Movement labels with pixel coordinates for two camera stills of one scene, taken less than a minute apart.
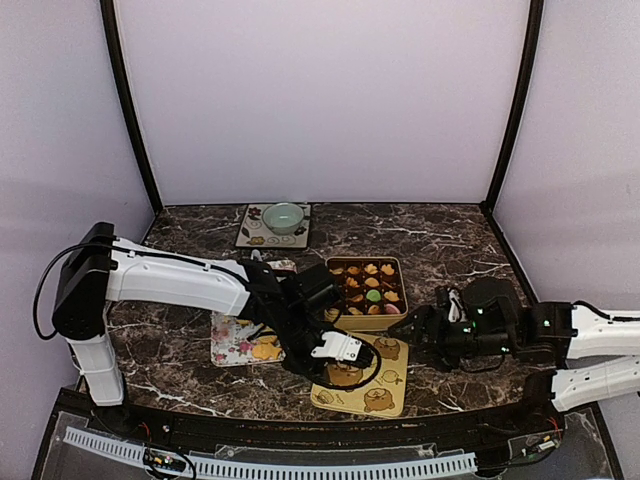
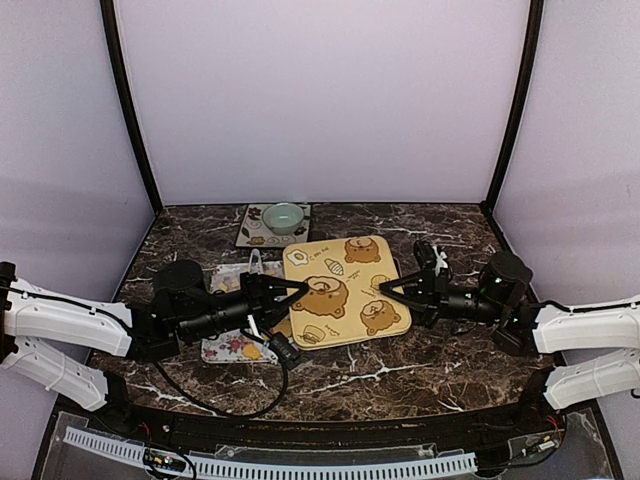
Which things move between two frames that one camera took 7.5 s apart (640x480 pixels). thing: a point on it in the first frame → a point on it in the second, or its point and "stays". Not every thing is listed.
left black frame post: x=107 y=11 stays
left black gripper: x=317 y=369 → x=259 y=291
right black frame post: x=522 y=102 stays
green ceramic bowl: x=283 y=218 stays
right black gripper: x=435 y=340 → x=430 y=296
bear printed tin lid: x=385 y=396 → x=345 y=302
